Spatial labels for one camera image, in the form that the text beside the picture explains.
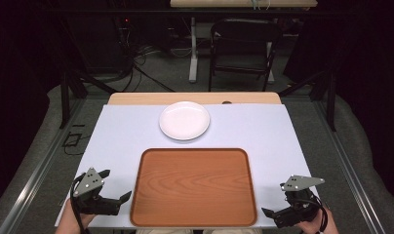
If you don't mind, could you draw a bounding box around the person's left hand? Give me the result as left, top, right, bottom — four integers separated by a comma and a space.
55, 199, 98, 234

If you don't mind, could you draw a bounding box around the white round plate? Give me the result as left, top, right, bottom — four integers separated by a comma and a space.
158, 100, 212, 141

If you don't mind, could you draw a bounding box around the black folding chair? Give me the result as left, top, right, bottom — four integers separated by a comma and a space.
208, 18, 283, 93

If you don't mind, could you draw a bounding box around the black metal stand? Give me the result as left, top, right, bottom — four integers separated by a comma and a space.
278, 68, 337, 133
59, 69, 118, 130

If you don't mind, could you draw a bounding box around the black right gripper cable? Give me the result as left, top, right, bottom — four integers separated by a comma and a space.
310, 194, 330, 234

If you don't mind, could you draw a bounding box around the aluminium floor rail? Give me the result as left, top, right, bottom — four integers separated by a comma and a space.
313, 97, 387, 234
0, 97, 87, 234

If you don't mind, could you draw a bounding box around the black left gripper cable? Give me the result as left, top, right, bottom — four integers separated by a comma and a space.
69, 175, 91, 234

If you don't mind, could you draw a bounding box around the white table mat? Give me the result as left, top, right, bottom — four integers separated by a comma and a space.
54, 103, 320, 229

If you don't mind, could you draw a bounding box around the person's right hand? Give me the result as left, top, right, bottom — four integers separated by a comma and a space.
296, 207, 339, 234

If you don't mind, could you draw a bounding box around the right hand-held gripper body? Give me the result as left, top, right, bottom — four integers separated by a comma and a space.
274, 175, 326, 229

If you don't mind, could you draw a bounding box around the white desk leg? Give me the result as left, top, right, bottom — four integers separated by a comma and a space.
265, 41, 276, 84
188, 17, 200, 84

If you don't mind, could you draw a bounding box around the bundle of black floor cables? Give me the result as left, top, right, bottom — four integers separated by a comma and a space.
115, 18, 177, 94

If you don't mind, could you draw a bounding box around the brown wooden tray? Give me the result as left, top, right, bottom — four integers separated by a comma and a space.
129, 147, 258, 228

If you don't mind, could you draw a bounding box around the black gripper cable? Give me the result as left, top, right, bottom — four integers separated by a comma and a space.
310, 194, 330, 234
69, 175, 91, 234

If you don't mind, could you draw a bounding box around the light wooden desk top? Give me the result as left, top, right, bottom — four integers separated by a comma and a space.
170, 0, 319, 9

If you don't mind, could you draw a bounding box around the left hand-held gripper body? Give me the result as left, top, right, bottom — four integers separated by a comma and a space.
72, 167, 122, 216

